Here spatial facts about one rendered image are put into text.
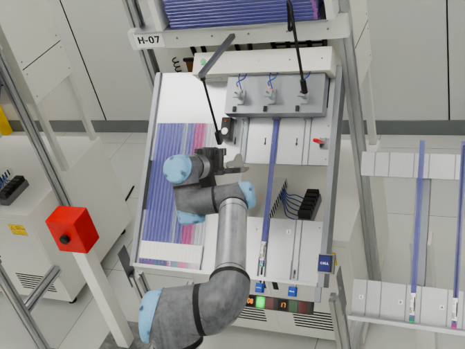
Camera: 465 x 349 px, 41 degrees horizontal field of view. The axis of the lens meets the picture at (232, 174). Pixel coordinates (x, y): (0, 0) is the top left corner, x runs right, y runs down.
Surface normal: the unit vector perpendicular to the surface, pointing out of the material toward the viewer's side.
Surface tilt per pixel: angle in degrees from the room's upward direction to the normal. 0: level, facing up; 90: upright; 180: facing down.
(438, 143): 0
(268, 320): 90
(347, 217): 0
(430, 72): 90
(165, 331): 69
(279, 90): 42
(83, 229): 90
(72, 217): 0
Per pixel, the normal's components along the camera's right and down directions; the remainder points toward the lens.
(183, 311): -0.18, -0.18
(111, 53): -0.34, 0.59
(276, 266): -0.39, -0.19
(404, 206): -0.22, -0.80
